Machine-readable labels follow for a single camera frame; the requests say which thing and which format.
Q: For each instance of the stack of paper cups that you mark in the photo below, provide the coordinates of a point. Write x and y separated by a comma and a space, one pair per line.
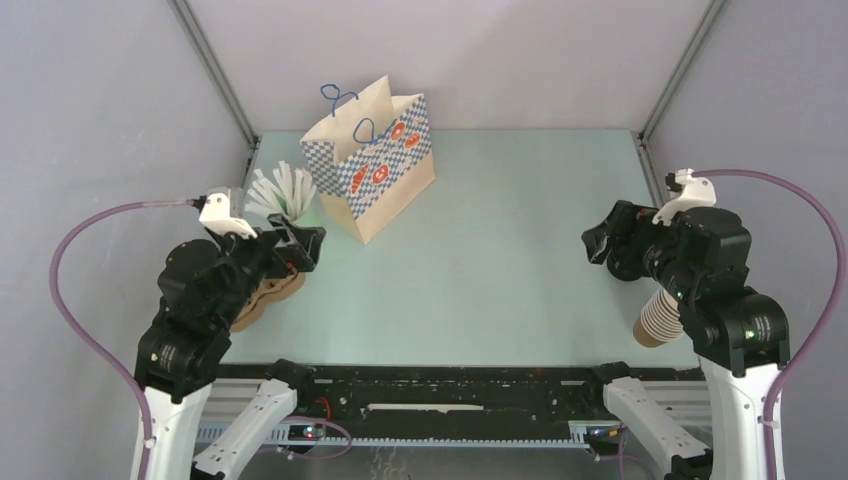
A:
658, 322

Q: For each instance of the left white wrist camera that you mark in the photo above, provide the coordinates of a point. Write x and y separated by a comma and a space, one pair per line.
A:
221, 213

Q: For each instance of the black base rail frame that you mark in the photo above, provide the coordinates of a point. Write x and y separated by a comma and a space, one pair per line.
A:
508, 407

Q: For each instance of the brown cardboard cup carrier stack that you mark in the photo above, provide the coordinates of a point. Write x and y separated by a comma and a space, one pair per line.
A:
270, 291

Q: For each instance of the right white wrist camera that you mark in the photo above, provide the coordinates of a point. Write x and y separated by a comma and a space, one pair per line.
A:
687, 192

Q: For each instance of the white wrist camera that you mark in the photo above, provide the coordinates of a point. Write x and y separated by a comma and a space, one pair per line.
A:
687, 192
221, 213

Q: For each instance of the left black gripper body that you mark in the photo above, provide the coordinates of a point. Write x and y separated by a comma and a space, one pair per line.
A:
255, 257

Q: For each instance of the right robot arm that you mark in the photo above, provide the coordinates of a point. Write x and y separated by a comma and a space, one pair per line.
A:
698, 258

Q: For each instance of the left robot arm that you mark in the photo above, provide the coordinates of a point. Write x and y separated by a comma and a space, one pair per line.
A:
205, 285

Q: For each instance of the checkered paper takeout bag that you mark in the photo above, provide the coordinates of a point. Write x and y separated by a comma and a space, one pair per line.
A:
370, 156

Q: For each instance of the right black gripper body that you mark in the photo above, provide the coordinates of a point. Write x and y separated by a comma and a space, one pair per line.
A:
647, 242

